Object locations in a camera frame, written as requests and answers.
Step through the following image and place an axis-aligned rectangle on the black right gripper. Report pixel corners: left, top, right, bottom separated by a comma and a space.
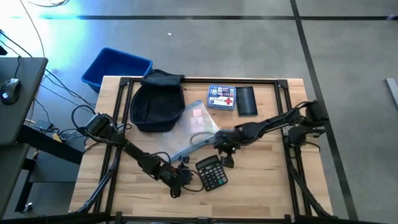
214, 126, 246, 169

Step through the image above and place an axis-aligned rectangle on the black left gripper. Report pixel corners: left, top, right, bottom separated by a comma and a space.
161, 155, 193, 198

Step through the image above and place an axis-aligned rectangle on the black desk calculator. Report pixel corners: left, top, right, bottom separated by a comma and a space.
195, 154, 229, 192

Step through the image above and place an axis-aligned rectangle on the white mesh pouch blue zipper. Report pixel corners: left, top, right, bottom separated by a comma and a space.
157, 99, 221, 163

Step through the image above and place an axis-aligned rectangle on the dark blue backpack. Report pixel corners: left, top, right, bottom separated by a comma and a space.
129, 68, 187, 133

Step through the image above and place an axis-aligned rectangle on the black wallet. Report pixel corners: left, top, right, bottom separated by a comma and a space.
234, 86, 259, 118

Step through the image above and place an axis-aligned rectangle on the blue first aid kit box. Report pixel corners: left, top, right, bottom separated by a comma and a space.
206, 84, 238, 112

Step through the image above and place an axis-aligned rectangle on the blue plastic bin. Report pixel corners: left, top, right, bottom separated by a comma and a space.
81, 47, 154, 93

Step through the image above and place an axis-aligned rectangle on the black power adapter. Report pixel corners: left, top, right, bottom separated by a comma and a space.
34, 119, 54, 132

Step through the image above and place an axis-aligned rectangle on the black desk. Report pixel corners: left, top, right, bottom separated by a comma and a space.
0, 57, 85, 218

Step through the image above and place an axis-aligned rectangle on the grey metal bar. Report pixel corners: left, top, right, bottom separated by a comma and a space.
385, 77, 398, 110

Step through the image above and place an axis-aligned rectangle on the black computer mouse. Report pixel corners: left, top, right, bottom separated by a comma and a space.
0, 77, 22, 106

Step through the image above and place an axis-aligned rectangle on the black aluminium table frame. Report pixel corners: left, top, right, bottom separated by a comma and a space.
74, 76, 335, 224

